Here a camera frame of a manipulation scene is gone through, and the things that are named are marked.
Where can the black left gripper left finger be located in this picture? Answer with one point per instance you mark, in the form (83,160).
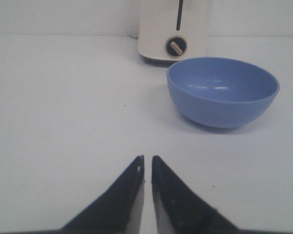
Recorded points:
(119,207)

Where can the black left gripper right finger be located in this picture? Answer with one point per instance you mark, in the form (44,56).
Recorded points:
(178,208)

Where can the blue plastic bowl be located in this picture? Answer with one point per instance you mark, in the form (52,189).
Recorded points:
(220,92)

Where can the white two-slot toaster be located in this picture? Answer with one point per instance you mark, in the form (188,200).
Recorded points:
(173,30)

